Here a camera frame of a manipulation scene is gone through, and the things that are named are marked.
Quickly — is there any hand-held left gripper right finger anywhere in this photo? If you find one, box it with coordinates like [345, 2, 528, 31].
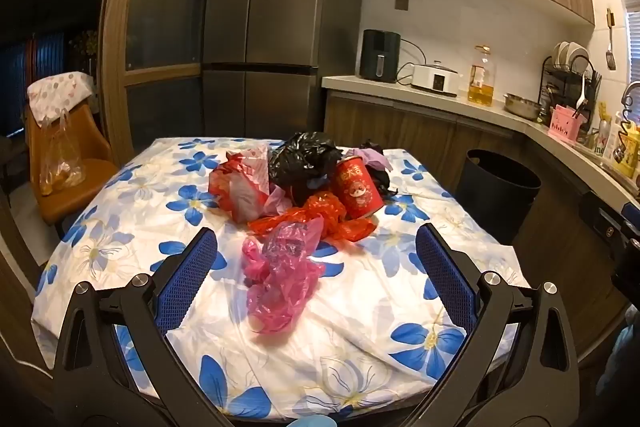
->
[400, 223, 581, 427]

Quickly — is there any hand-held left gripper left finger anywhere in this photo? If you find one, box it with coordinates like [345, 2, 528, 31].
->
[52, 227, 236, 427]

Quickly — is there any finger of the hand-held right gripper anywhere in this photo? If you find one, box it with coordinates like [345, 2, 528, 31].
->
[579, 191, 640, 241]

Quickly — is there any red white snack packet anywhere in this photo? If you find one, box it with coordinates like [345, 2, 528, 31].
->
[208, 145, 293, 224]

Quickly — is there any black trash bin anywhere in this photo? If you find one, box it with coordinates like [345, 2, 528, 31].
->
[456, 149, 542, 245]

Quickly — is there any red printed can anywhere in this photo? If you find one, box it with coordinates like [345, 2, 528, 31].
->
[334, 155, 385, 220]

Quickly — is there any purple rubber glove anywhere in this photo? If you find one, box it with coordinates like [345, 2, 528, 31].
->
[350, 148, 394, 172]

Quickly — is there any person's right forearm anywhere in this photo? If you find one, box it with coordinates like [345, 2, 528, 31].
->
[595, 322, 640, 408]

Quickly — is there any yellow detergent bottle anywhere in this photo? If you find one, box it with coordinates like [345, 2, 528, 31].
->
[612, 119, 640, 180]

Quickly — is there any pink plastic bag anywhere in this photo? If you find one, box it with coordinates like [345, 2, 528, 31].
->
[241, 216, 326, 335]

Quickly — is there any pink utensil holder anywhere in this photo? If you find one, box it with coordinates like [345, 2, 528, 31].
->
[548, 104, 587, 141]

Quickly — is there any blue floral tablecloth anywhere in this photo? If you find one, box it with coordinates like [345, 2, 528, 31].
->
[31, 136, 531, 423]

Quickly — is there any black crumpled wrapper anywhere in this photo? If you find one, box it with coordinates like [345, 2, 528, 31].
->
[357, 138, 398, 198]

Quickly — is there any metal faucet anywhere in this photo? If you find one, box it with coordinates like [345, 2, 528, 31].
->
[621, 82, 640, 118]

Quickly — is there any red plastic bag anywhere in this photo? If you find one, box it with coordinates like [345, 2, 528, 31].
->
[248, 192, 376, 244]

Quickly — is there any metal bowl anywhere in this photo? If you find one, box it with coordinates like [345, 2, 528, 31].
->
[503, 93, 545, 121]

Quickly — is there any orange chair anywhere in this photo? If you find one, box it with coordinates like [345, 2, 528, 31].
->
[25, 99, 120, 228]

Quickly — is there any black dish rack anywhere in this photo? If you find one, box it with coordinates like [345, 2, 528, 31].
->
[539, 41, 602, 122]

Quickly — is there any hanging metal spatula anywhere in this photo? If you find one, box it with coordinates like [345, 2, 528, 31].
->
[605, 8, 617, 70]

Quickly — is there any black plastic bag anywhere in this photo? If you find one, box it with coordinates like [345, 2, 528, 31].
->
[268, 132, 343, 208]

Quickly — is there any kitchen counter with wooden cabinets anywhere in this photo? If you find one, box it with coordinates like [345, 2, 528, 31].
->
[321, 75, 640, 358]

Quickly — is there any clear bag of oranges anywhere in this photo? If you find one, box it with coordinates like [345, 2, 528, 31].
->
[39, 109, 86, 196]

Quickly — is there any window blind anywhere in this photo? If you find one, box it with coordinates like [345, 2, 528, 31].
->
[626, 9, 640, 88]

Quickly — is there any cooking oil bottle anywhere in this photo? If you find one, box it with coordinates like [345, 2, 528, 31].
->
[467, 45, 496, 106]

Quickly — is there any white electric cooker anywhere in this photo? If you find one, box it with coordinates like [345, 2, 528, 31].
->
[411, 61, 462, 98]

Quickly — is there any dotted cloth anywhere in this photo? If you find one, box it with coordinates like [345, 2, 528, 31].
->
[26, 71, 95, 128]

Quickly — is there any black air fryer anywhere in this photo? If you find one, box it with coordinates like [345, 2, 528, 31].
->
[359, 29, 402, 82]

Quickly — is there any wooden glass door cabinet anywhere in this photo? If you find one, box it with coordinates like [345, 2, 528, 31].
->
[100, 0, 228, 168]

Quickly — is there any grey refrigerator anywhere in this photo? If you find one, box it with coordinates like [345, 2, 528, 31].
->
[201, 0, 365, 142]

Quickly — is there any black power cable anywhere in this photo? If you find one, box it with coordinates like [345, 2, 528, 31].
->
[396, 39, 427, 85]

